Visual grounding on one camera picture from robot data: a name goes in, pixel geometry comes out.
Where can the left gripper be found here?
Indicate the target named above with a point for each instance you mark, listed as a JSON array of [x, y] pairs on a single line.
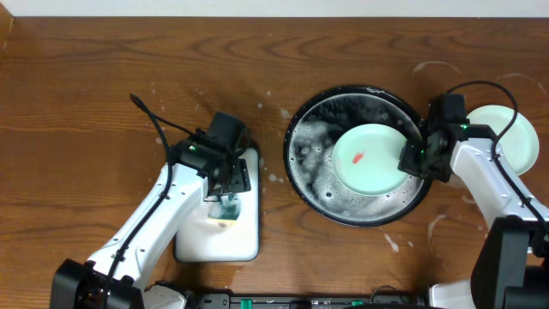
[[238, 177]]

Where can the black rectangular soapy tray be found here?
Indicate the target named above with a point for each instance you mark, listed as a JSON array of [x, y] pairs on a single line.
[[198, 241]]

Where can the green yellow sponge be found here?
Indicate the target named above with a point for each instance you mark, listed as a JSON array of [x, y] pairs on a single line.
[[223, 211]]

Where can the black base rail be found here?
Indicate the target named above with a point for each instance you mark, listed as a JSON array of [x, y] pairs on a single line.
[[228, 301]]

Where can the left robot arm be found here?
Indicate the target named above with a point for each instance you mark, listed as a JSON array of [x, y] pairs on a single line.
[[181, 211]]

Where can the mint green plate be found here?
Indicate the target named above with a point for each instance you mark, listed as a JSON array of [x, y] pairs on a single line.
[[520, 143], [365, 159]]

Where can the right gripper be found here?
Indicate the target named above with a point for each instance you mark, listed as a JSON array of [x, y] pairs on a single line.
[[407, 163]]

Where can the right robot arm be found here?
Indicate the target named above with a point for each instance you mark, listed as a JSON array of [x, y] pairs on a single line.
[[511, 270]]

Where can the black round tray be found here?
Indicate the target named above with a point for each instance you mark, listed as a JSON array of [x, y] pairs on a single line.
[[309, 142]]

